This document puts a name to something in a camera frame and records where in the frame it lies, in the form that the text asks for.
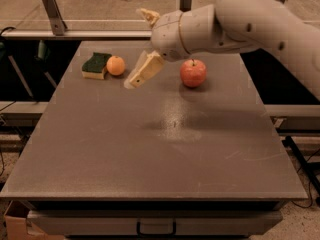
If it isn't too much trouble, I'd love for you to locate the metal rail behind table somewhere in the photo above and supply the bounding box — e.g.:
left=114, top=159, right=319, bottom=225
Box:
left=1, top=29, right=151, bottom=41

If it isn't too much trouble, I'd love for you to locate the green yellow sponge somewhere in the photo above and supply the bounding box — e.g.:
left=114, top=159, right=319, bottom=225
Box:
left=82, top=52, right=111, bottom=80

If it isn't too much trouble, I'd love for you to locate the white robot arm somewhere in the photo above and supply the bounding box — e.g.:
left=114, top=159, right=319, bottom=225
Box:
left=124, top=0, right=320, bottom=99

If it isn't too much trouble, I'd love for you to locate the orange fruit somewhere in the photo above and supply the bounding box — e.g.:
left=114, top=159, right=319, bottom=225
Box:
left=106, top=56, right=125, bottom=76

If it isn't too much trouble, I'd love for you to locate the cardboard box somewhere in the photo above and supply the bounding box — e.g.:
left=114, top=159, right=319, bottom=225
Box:
left=4, top=201, right=64, bottom=240

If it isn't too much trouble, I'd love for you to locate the black cable on floor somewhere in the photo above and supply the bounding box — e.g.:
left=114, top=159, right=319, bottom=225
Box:
left=283, top=138, right=320, bottom=209

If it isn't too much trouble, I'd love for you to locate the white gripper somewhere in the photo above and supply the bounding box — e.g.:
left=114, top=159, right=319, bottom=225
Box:
left=124, top=8, right=189, bottom=89

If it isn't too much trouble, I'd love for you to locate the middle metal bracket post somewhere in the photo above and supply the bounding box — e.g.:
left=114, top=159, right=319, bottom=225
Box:
left=179, top=0, right=192, bottom=12

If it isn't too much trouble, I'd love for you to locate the left metal bracket post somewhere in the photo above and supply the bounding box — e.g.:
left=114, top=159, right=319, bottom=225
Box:
left=42, top=0, right=67, bottom=36

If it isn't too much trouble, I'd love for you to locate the grey table drawer with handle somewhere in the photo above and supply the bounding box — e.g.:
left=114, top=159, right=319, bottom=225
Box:
left=28, top=210, right=282, bottom=237

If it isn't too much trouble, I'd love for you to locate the red apple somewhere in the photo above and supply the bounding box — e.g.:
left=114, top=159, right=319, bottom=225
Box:
left=180, top=59, right=207, bottom=88

